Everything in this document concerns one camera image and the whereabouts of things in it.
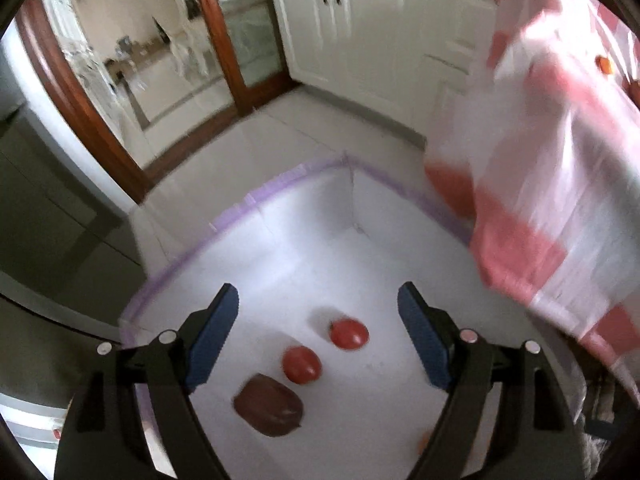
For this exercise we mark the red tomato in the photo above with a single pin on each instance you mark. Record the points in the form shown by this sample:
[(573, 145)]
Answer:
[(349, 334), (301, 366)]

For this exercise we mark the wooden framed glass door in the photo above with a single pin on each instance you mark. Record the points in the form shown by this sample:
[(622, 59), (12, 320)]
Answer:
[(240, 60)]

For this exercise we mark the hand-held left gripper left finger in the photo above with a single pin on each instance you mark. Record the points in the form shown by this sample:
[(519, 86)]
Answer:
[(212, 340)]

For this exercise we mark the white chair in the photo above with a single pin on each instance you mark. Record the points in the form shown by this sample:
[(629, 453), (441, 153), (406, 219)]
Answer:
[(172, 10)]

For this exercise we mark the red white checkered tablecloth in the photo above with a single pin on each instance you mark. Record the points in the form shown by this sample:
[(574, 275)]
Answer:
[(550, 185)]

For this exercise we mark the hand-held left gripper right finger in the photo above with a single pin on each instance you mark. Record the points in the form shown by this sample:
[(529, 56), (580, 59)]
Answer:
[(425, 340)]

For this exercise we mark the white kitchen cabinet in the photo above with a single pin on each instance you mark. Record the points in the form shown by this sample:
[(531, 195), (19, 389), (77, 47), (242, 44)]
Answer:
[(375, 35)]

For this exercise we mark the white box with purple rim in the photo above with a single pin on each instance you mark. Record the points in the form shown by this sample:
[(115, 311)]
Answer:
[(310, 260)]

